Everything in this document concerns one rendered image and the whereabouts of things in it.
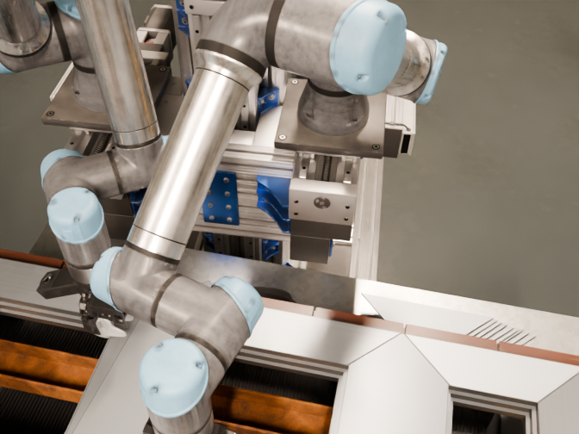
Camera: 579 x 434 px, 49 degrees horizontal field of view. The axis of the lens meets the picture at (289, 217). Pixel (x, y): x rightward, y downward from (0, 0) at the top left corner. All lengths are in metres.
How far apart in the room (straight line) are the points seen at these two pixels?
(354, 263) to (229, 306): 1.37
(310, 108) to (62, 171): 0.53
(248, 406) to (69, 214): 0.59
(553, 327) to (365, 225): 0.89
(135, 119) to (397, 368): 0.63
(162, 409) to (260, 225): 0.88
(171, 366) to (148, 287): 0.13
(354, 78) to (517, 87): 2.65
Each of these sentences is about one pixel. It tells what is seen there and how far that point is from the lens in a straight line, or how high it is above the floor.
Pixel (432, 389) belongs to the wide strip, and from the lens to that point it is 1.20.
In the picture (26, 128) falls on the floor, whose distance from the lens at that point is 3.17.
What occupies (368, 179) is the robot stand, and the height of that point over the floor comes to 0.23.
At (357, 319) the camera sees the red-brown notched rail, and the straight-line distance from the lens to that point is 1.29.
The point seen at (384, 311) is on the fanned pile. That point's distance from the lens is 1.44.
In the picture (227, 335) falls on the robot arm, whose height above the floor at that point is 1.24.
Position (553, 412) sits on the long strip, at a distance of 1.25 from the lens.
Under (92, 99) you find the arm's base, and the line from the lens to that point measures 1.42.
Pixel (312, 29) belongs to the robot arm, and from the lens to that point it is 0.80.
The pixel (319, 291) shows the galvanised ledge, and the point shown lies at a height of 0.68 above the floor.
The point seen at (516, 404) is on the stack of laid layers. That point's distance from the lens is 1.25.
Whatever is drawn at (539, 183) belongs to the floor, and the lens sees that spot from 2.91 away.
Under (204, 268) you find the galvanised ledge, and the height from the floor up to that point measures 0.68.
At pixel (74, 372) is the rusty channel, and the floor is 0.68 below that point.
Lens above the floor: 1.90
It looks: 48 degrees down
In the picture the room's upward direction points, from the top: 1 degrees clockwise
